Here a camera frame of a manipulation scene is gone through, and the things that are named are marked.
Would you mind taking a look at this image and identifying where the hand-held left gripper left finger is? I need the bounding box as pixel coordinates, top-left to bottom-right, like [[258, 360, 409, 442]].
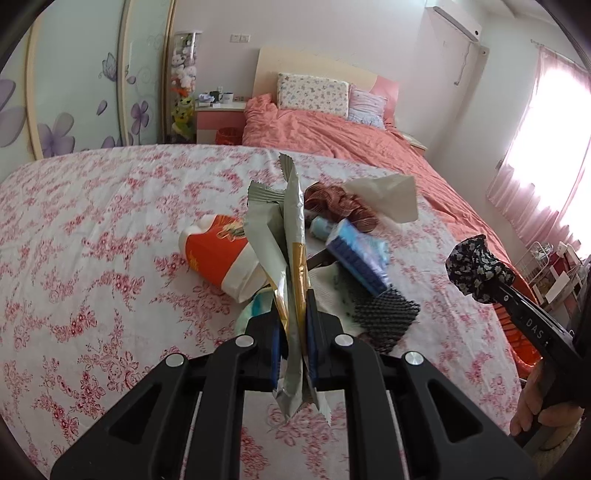
[[50, 314, 289, 480]]

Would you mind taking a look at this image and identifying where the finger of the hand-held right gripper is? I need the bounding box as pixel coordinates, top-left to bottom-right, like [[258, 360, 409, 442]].
[[492, 281, 532, 317]]

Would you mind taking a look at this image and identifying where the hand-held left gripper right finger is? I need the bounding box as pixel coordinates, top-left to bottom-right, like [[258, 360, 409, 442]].
[[302, 288, 539, 480]]

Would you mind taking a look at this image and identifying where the orange plastic basket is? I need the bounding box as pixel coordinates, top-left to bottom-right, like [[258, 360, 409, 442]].
[[496, 302, 544, 367]]

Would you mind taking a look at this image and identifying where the white green patterned cloth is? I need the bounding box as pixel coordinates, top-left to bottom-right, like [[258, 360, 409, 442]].
[[307, 263, 370, 333]]

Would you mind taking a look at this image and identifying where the teal packet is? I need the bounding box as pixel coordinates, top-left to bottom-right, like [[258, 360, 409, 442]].
[[238, 288, 278, 328]]

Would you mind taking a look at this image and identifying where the black floral scrunchie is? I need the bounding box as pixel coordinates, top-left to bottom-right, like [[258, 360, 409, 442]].
[[445, 234, 515, 304]]

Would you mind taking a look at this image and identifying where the black foam mesh sleeve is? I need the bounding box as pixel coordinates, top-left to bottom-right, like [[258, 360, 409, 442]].
[[352, 286, 421, 354]]

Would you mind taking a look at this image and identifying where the blue tissue packet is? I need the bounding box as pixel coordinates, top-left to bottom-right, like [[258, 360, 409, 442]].
[[325, 218, 392, 296]]

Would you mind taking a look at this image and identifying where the red and white paper cup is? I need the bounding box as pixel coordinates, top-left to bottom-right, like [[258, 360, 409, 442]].
[[179, 215, 271, 303]]

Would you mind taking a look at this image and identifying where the light blue cream tube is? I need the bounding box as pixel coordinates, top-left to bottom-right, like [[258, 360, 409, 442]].
[[308, 216, 339, 241]]

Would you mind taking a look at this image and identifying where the silver and gold snack wrapper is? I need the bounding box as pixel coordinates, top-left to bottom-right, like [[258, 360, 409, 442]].
[[277, 153, 333, 428]]

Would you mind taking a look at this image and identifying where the silver foil wrapper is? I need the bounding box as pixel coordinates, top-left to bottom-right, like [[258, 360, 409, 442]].
[[244, 180, 289, 296]]

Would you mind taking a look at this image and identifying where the person's right hand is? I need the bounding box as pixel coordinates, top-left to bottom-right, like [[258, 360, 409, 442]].
[[510, 360, 583, 437]]

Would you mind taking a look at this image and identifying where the brown striped scrunchie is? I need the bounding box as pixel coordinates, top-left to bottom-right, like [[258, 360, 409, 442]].
[[304, 181, 380, 233]]

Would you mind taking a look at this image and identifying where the white paper sheet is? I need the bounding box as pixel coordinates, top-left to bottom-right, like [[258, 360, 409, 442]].
[[341, 174, 420, 223]]

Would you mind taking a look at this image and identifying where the pink curtain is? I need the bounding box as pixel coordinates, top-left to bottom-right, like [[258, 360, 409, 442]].
[[487, 46, 591, 259]]

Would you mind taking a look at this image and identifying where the beige bedside table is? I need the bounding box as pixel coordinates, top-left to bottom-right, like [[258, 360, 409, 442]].
[[402, 131, 428, 153]]

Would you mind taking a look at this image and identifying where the white pink floral blanket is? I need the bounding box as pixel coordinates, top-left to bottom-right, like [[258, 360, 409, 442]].
[[0, 144, 522, 480]]

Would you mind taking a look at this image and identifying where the coral duvet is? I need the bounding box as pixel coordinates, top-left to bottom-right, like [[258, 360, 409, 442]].
[[241, 93, 541, 296]]

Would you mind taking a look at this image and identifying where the pink nightstand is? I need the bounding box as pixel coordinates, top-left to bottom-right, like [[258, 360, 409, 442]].
[[194, 99, 247, 145]]

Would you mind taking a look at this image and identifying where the pink striped pillow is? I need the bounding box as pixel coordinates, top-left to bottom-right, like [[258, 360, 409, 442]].
[[347, 85, 386, 127]]

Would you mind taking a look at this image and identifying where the floral print pillow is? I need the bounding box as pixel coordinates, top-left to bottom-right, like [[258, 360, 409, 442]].
[[276, 72, 352, 118]]

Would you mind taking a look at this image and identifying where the beige and pink headboard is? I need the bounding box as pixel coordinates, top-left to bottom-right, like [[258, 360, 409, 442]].
[[253, 46, 400, 125]]

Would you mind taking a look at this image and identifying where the white air conditioner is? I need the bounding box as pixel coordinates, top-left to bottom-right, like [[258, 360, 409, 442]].
[[425, 4, 483, 42]]

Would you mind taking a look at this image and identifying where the clear cylinder of plush toys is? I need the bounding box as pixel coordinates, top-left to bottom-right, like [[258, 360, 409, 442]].
[[163, 30, 203, 144]]

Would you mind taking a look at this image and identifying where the flower print wardrobe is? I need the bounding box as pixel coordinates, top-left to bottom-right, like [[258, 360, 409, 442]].
[[0, 0, 178, 162]]

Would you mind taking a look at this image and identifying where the white wire rack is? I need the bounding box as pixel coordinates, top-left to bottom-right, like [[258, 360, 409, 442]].
[[515, 240, 591, 315]]

